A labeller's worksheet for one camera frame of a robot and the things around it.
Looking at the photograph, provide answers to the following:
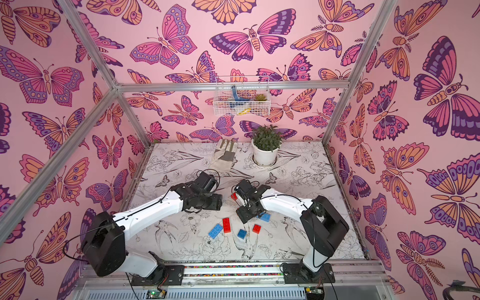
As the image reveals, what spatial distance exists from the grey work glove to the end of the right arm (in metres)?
0.33

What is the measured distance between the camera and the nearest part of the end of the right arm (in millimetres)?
635

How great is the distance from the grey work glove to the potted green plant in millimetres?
166

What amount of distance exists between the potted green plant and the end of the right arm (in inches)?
12.1

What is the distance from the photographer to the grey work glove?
1.11m

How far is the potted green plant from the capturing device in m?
0.99
